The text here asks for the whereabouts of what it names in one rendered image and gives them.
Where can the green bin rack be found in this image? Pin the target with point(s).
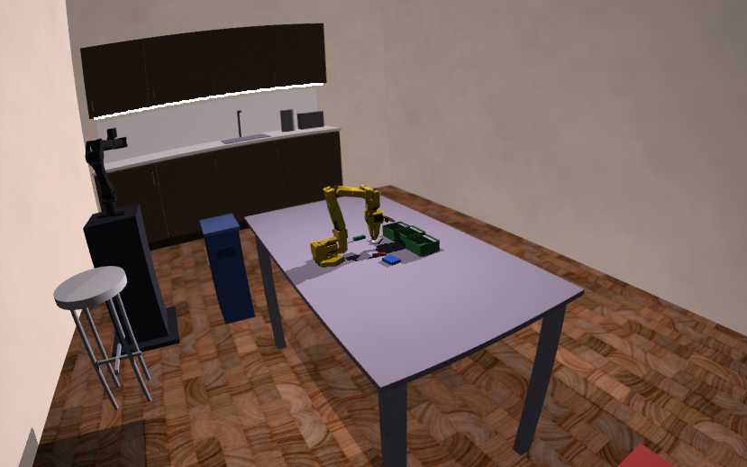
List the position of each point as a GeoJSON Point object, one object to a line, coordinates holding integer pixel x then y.
{"type": "Point", "coordinates": [411, 238]}

